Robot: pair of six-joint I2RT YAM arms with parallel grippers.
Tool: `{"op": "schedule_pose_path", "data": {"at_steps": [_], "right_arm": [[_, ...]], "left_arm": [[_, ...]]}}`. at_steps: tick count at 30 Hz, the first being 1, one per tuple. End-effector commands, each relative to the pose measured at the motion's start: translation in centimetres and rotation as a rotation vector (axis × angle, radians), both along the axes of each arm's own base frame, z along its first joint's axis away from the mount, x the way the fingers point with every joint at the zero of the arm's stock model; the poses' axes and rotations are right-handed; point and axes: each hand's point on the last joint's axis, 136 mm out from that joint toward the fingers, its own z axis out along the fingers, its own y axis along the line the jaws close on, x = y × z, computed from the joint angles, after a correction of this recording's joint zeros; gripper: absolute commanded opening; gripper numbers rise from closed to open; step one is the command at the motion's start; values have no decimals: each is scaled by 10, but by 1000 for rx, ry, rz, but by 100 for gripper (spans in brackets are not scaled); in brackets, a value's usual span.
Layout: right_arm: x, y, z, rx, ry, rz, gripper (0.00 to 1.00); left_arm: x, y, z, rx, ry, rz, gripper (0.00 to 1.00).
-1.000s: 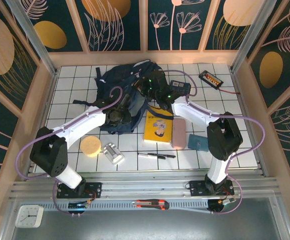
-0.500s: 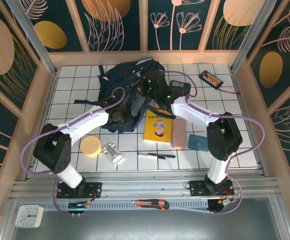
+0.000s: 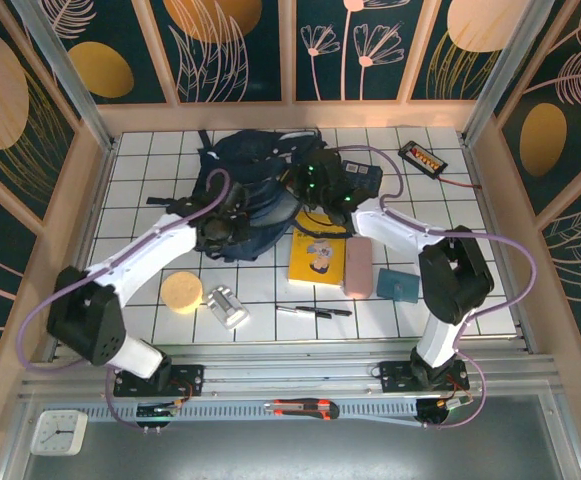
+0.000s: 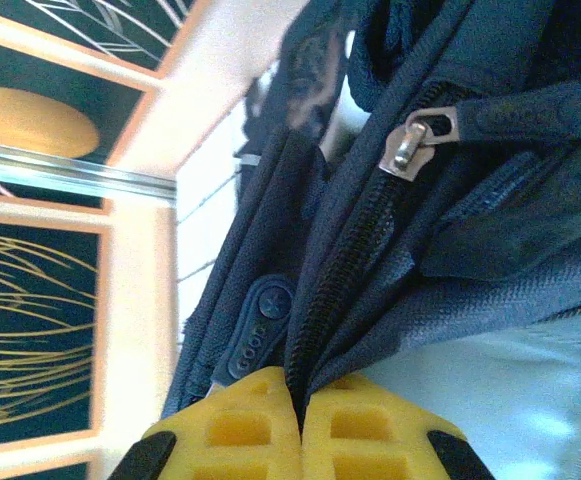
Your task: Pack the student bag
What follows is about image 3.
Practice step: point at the navy blue backpack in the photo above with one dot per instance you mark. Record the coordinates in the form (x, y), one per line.
(265, 225)

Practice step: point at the yellow book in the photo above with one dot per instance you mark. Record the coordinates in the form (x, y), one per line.
(317, 260)

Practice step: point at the pink glasses case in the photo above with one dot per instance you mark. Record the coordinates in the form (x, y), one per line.
(358, 267)

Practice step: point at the silver black pen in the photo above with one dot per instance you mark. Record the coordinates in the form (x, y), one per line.
(286, 310)

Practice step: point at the teal wallet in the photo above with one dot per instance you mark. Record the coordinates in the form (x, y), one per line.
(397, 286)

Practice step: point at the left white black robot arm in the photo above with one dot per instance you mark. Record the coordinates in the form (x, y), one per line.
(145, 255)

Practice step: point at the round yellow sponge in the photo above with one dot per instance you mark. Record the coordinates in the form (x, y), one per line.
(182, 292)

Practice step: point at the silver metal clip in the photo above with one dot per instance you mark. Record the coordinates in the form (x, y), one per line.
(227, 307)

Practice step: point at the black charger board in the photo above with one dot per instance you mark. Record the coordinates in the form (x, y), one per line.
(422, 156)

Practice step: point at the black controller board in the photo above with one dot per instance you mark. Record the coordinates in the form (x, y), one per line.
(432, 412)
(152, 411)

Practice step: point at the orange black utility knife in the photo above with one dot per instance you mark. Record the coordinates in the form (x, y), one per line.
(305, 407)

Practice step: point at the white square clock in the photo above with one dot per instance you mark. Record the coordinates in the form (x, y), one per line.
(59, 432)

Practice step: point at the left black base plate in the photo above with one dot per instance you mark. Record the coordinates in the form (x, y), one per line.
(190, 380)

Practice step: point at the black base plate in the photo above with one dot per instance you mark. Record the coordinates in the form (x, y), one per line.
(395, 377)
(190, 380)

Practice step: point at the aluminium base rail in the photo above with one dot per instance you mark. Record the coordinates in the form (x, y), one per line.
(295, 372)

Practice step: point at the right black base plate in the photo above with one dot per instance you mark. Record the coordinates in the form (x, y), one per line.
(395, 377)

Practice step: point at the aluminium frame post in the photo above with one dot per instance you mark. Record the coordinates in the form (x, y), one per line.
(505, 65)
(65, 70)

